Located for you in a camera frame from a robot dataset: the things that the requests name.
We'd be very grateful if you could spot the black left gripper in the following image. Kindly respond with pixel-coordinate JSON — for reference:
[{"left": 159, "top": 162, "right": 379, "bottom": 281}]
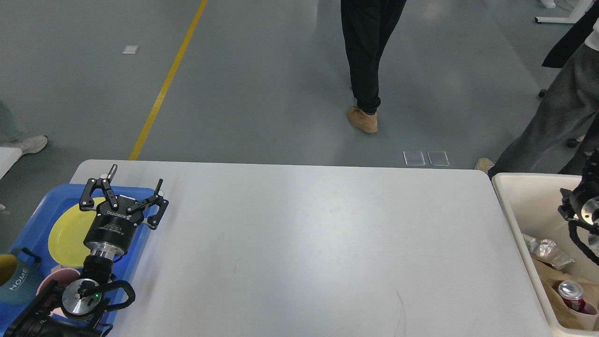
[{"left": 78, "top": 164, "right": 168, "bottom": 258}]

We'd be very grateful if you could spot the clear floor plate left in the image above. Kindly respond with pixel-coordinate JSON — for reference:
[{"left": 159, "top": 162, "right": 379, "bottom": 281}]
[{"left": 403, "top": 151, "right": 427, "bottom": 167}]

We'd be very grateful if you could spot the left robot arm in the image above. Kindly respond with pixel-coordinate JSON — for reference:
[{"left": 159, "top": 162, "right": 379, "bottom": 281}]
[{"left": 1, "top": 165, "right": 169, "bottom": 337}]

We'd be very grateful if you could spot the person with white sneaker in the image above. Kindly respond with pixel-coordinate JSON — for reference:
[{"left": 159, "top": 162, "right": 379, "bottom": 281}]
[{"left": 0, "top": 101, "right": 49, "bottom": 157}]

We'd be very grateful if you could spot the clear floor plate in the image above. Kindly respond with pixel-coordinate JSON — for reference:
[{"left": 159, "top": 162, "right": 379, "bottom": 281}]
[
  {"left": 426, "top": 151, "right": 451, "bottom": 167},
  {"left": 403, "top": 151, "right": 427, "bottom": 167}
]

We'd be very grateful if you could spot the white paper cup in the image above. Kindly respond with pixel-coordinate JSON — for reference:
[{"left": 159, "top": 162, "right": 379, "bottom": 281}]
[{"left": 568, "top": 301, "right": 599, "bottom": 331}]

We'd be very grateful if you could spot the brown paper bag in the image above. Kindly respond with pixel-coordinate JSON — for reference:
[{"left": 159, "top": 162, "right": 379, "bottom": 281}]
[{"left": 530, "top": 260, "right": 598, "bottom": 337}]

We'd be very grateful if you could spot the white side table corner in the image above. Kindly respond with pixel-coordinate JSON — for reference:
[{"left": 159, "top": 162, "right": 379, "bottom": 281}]
[{"left": 0, "top": 147, "right": 23, "bottom": 179}]

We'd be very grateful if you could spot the clear floor plate right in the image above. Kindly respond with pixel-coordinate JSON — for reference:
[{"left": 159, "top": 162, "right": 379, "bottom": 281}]
[{"left": 426, "top": 151, "right": 451, "bottom": 167}]

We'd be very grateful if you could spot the yellow plastic plate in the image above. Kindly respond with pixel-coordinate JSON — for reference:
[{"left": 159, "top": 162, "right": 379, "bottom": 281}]
[{"left": 49, "top": 204, "right": 96, "bottom": 269}]

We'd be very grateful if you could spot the cream plastic bin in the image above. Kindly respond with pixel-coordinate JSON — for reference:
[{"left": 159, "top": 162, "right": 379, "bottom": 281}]
[{"left": 492, "top": 173, "right": 599, "bottom": 337}]

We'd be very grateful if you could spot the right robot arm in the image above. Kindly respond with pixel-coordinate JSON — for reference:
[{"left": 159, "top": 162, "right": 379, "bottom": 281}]
[{"left": 558, "top": 149, "right": 599, "bottom": 265}]

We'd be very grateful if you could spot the white furniture base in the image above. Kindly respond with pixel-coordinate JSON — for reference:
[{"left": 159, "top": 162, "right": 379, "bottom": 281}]
[{"left": 533, "top": 0, "right": 594, "bottom": 24}]

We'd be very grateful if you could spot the teal green mug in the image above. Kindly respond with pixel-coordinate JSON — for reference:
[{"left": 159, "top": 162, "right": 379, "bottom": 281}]
[{"left": 0, "top": 247, "right": 45, "bottom": 306}]

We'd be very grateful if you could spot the blue plastic tray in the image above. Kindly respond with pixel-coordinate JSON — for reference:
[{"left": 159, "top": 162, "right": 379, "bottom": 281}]
[{"left": 0, "top": 184, "right": 154, "bottom": 337}]

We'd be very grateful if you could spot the silver foil bag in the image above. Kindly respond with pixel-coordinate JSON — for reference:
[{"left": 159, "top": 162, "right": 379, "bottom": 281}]
[{"left": 522, "top": 233, "right": 575, "bottom": 270}]

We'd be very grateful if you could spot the person in black clothes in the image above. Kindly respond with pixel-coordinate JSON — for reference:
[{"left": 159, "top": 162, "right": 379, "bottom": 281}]
[{"left": 340, "top": 0, "right": 406, "bottom": 133}]

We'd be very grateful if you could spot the red wrapper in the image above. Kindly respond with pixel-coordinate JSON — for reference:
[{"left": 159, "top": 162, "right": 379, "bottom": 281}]
[{"left": 557, "top": 281, "right": 596, "bottom": 315}]

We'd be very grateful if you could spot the person in grey trousers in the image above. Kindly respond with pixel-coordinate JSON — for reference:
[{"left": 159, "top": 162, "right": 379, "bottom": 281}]
[{"left": 475, "top": 1, "right": 599, "bottom": 177}]

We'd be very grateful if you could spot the pink mug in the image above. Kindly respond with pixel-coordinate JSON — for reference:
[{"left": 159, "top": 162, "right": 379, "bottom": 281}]
[{"left": 36, "top": 266, "right": 80, "bottom": 318}]

